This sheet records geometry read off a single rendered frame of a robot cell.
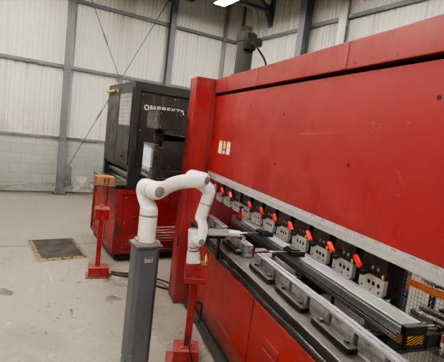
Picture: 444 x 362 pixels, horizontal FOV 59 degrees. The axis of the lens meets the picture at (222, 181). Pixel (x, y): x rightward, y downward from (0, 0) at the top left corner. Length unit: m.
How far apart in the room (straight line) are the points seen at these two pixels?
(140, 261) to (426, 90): 1.88
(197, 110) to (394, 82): 2.37
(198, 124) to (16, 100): 6.24
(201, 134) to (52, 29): 6.41
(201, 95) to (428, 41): 2.53
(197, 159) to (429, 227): 2.67
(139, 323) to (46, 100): 7.40
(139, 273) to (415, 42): 2.00
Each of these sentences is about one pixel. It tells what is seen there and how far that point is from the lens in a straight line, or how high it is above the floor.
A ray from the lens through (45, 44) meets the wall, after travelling 9.70.
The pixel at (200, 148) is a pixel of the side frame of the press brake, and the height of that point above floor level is 1.62.
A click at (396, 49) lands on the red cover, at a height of 2.21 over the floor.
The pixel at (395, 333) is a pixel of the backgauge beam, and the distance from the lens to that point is 2.19.
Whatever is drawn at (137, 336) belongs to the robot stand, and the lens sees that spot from 2.85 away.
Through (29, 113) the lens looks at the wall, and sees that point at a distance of 9.59.
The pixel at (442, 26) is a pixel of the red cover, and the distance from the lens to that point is 1.72.
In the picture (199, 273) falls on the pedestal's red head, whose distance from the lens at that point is 2.95.
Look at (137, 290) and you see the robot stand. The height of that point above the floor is 0.70.
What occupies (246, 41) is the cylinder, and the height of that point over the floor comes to 2.61.
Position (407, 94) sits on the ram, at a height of 2.02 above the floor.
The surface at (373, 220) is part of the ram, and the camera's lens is 1.82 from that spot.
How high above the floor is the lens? 1.77
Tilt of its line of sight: 7 degrees down
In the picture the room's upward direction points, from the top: 7 degrees clockwise
